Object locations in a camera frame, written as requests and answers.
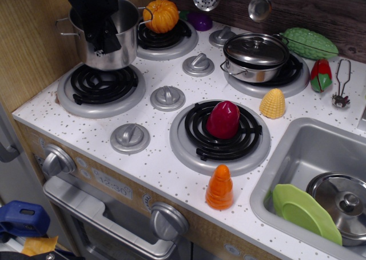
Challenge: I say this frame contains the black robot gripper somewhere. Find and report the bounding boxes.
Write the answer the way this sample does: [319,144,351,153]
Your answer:
[68,0,121,55]

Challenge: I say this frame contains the tall steel pot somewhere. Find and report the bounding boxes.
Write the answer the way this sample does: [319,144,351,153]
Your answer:
[55,0,140,71]

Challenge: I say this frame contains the back left stove burner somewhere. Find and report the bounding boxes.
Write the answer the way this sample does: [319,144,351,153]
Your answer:
[137,19,198,61]

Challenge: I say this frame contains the stove burner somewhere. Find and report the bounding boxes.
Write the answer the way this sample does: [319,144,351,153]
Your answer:
[57,64,146,119]
[224,52,310,98]
[137,19,198,61]
[169,101,270,176]

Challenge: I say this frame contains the front left stove burner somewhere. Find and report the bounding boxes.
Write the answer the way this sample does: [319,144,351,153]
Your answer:
[57,64,146,119]

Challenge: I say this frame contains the front right stove burner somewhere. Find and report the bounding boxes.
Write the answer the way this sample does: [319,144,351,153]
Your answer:
[169,101,270,176]

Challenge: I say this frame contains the back right stove burner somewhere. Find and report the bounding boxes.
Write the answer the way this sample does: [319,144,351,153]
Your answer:
[224,52,310,98]

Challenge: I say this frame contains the steel pot in sink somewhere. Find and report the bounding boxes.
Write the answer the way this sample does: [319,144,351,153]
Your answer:
[307,173,365,246]

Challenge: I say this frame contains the orange toy pumpkin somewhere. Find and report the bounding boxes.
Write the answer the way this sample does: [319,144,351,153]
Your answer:
[142,0,180,34]

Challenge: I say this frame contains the grey stovetop knob middle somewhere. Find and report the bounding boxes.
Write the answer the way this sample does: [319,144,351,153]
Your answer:
[150,86,186,111]

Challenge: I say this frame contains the grey stovetop knob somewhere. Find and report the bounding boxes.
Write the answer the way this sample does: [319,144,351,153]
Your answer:
[150,86,186,111]
[110,123,150,154]
[182,53,214,77]
[209,26,236,48]

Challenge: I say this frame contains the purple toy eggplant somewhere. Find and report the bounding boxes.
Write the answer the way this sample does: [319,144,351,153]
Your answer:
[179,10,213,31]

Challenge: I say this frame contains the grey stovetop knob upper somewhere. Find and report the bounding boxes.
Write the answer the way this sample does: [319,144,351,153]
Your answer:
[182,53,214,77]

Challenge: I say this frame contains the grey stovetop knob front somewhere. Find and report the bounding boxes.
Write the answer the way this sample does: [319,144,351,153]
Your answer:
[110,123,150,154]

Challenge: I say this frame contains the grey stovetop knob back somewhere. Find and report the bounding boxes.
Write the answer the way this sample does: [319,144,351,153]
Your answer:
[209,26,236,48]

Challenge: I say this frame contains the left oven dial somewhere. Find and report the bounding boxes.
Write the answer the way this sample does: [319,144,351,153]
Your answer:
[42,144,77,177]

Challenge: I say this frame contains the oven dial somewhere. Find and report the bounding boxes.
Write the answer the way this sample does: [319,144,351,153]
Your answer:
[42,144,77,177]
[150,202,189,241]

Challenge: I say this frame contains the dark red toy pepper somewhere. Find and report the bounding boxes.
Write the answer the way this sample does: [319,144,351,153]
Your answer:
[206,101,240,139]

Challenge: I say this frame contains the steel pan with lid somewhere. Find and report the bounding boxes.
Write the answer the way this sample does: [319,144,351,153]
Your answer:
[220,33,289,83]

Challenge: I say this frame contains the hanging steel ladle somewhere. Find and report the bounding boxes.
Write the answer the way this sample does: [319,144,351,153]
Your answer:
[248,0,272,23]

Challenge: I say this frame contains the yellow toy corn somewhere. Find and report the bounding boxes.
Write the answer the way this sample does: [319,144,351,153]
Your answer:
[259,88,285,119]

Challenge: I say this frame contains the orange toy carrot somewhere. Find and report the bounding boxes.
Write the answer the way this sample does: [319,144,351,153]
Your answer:
[205,165,233,210]

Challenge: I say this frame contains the right oven dial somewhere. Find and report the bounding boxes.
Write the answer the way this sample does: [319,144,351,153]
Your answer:
[150,202,189,241]

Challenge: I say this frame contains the blue clamp tool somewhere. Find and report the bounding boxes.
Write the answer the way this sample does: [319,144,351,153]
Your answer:
[1,201,50,243]

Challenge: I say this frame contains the green toy bitter gourd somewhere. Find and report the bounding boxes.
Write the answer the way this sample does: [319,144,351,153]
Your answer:
[280,27,339,60]

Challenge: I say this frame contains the red green toy pepper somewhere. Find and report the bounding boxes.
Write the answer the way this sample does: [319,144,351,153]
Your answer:
[310,59,332,93]

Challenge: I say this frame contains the grey sink basin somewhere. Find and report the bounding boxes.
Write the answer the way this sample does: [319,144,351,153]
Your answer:
[250,118,365,259]

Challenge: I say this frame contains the small metal tongs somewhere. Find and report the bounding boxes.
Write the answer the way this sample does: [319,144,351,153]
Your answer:
[332,58,351,108]

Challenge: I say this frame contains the green plastic plate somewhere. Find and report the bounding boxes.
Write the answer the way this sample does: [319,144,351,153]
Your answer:
[272,184,343,246]

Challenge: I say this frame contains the grey fridge handle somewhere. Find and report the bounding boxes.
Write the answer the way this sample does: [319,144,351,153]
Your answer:
[0,119,20,163]

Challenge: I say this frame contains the grey oven door handle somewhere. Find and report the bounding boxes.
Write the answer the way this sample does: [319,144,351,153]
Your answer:
[43,177,180,259]

